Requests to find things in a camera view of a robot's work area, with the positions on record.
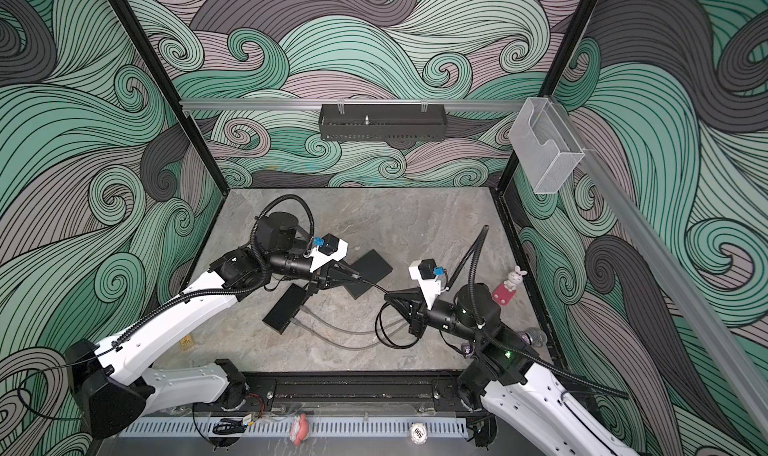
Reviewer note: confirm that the small yellow block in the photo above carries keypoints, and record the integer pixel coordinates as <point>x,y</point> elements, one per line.
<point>186,343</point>

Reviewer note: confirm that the pink bunny figurine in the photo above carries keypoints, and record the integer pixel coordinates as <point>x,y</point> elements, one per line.
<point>507,290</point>

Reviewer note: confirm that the white slotted cable duct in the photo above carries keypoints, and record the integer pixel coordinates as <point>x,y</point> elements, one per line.
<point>323,427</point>

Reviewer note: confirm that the pink toy on duct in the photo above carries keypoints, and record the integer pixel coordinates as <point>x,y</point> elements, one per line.
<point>300,430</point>

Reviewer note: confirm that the large black network switch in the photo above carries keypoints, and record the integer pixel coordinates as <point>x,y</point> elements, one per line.
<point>371,267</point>

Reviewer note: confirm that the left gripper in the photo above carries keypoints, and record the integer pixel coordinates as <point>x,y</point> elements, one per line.
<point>331,279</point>

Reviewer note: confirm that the glittery purple microphone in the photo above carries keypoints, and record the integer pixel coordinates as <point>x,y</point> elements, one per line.
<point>532,336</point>

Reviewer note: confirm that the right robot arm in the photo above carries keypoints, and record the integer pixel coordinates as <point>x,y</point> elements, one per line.
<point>506,377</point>

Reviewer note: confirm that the clear acrylic wall box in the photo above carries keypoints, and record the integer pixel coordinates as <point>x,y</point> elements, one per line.
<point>545,140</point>

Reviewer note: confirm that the small black ribbed switch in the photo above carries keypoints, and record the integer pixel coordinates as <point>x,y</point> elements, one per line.
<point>286,308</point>

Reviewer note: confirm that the round white pink object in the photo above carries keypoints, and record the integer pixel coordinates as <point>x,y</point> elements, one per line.
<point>418,433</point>

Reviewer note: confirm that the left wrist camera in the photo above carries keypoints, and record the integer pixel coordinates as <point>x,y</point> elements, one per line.
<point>325,250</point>

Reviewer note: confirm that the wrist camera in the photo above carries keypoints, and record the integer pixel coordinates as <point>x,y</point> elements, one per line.
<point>325,250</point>
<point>431,278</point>

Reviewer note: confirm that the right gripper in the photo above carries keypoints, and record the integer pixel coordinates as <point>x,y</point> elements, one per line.
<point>419,316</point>

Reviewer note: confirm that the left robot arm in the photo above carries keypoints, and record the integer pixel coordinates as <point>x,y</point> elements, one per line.
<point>114,382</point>

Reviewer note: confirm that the black perforated wall tray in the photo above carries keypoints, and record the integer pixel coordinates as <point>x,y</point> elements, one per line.
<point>401,123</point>

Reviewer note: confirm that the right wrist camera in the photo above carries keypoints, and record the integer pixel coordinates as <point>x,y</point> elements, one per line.
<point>431,278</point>

